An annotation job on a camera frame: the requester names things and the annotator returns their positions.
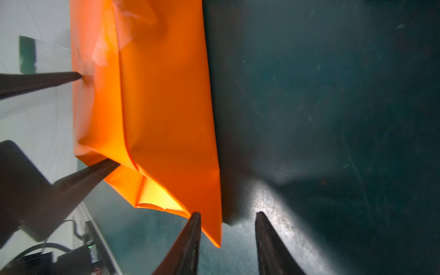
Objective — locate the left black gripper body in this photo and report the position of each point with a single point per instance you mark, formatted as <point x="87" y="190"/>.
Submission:
<point x="23" y="193"/>

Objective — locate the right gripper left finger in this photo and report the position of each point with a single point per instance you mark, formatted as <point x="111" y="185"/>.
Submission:
<point x="183" y="257"/>

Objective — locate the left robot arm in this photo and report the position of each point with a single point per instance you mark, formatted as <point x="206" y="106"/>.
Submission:
<point x="54" y="259"/>

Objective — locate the orange wrapping paper sheet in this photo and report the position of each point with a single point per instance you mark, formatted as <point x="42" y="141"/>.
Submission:
<point x="145" y="102"/>

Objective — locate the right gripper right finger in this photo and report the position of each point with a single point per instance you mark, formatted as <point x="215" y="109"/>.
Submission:
<point x="272" y="254"/>

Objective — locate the green table mat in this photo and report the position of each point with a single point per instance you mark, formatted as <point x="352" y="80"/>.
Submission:
<point x="327" y="116"/>

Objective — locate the green lidded glass jar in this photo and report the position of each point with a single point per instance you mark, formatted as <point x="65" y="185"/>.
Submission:
<point x="36" y="56"/>

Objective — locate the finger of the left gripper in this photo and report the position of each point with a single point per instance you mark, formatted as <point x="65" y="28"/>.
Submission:
<point x="63" y="197"/>
<point x="19" y="84"/>

